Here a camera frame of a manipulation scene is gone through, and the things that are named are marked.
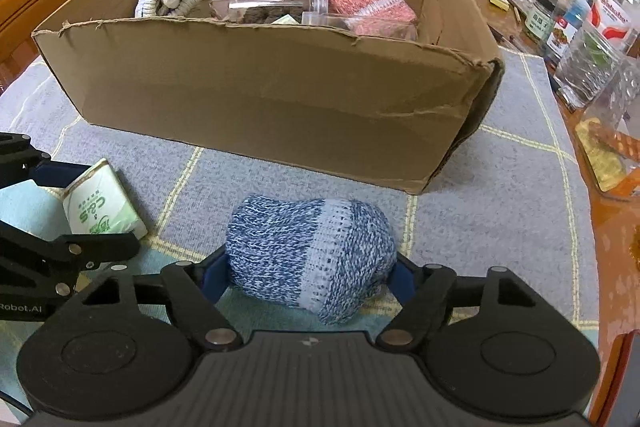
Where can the blue knitted sock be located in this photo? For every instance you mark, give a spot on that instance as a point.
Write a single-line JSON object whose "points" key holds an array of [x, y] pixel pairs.
{"points": [[300, 252]]}

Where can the clear water bottle red label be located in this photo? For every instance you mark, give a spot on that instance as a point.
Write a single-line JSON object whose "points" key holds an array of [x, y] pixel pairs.
{"points": [[607, 22]]}

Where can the blue green checked towel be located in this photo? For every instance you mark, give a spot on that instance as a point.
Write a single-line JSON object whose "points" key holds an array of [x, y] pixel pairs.
{"points": [[500, 217]]}

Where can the clear plastic jar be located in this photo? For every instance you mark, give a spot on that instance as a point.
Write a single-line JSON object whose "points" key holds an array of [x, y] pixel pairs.
{"points": [[320, 19]]}

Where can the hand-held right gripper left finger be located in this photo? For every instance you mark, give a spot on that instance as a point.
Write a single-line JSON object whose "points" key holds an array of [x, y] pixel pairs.
{"points": [[215, 277]]}

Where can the brown cardboard box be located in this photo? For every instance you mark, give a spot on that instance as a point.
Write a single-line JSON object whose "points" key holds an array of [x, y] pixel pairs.
{"points": [[250, 97]]}

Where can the clear jar brown cookies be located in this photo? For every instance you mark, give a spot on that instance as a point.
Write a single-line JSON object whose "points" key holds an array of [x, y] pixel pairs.
{"points": [[270, 13]]}

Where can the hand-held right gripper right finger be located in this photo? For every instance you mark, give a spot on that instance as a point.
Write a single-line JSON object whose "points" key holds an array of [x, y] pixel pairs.
{"points": [[400, 279]]}

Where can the green tissue pack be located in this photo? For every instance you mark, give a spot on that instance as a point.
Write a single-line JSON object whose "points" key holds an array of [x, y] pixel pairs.
{"points": [[284, 20]]}

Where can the white green small tub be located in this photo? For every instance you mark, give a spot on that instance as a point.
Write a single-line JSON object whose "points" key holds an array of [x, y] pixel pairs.
{"points": [[100, 207]]}

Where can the clear jar black lid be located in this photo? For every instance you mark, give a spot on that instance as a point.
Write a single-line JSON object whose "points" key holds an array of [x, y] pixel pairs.
{"points": [[605, 157]]}

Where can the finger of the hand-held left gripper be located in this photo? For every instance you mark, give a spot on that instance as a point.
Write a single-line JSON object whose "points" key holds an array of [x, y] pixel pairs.
{"points": [[75, 249], [60, 174]]}

